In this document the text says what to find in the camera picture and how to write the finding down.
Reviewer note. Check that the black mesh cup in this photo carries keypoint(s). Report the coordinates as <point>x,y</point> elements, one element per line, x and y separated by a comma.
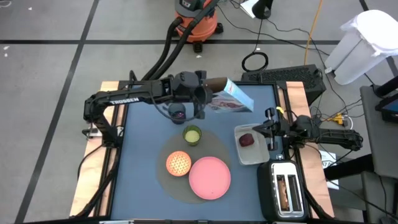
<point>177,109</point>

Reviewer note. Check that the round woven placemat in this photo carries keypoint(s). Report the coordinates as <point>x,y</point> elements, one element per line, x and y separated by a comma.
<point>214,146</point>

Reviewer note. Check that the brown toast slice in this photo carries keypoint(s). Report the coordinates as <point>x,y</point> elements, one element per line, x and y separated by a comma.
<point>283,194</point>

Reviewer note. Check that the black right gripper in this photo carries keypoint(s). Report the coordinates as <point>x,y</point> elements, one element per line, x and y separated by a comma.
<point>281,129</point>

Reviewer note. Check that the grey desk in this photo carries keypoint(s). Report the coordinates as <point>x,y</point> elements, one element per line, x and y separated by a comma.
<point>382,146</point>

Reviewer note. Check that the black desk leg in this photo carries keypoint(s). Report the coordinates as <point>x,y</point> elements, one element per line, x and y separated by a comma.
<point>348,168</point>

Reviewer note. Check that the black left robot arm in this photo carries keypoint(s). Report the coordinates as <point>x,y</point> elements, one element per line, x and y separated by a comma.
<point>124,101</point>

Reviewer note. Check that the black table frame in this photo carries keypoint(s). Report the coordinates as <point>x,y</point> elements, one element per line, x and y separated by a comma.
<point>264,83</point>

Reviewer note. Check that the wooden side board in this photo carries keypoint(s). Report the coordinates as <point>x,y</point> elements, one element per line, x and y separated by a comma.
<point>90,186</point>
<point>298,93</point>

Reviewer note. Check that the light blue cereal box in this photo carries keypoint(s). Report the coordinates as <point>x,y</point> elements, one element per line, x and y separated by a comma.
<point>236,99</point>

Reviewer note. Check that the white lined trash bin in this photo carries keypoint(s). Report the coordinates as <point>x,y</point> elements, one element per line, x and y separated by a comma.
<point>363,46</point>

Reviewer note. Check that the yellow power plug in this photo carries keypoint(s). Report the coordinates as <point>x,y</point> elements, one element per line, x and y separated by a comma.
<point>337,118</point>

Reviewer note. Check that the white paper sheet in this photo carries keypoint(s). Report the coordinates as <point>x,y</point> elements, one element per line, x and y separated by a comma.
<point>247,6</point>

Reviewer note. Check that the white plastic bin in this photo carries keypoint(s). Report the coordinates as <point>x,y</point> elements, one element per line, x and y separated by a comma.
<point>252,155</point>

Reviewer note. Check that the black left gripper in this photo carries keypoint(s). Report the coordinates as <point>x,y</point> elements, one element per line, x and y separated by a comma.
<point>186,84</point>

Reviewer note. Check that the dark red round food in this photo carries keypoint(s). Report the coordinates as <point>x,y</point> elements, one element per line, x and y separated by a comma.
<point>246,140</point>

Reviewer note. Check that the pink round plate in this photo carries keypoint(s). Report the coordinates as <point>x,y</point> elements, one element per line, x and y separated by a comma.
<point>210,178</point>

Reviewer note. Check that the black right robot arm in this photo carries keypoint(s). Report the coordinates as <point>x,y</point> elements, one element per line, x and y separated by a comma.
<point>335,137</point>

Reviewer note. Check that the iridescent purple spoon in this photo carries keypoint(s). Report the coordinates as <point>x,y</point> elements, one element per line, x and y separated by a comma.
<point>179,115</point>

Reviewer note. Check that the black round stand base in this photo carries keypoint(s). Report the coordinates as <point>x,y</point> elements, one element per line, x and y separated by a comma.
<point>262,7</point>

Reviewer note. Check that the orange patterned bowl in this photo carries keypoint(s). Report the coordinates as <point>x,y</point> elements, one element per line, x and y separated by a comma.
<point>178,163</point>

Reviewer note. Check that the orange shop vacuum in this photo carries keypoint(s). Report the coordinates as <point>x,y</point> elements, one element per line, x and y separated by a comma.
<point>186,34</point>
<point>196,21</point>

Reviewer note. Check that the green glass cup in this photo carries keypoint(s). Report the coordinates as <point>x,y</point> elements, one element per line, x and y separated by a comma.
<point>192,136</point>

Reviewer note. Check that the white printed label sheet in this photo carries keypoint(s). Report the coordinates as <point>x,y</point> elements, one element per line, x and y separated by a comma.
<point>329,161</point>

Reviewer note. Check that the black and chrome toaster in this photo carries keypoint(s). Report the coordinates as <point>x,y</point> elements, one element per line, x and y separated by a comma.
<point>264,193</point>

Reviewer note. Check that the black computer case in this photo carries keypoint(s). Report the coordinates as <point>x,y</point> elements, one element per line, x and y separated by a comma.
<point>280,77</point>

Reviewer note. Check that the black tablet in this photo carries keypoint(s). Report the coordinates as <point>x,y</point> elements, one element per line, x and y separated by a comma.
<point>390,107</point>

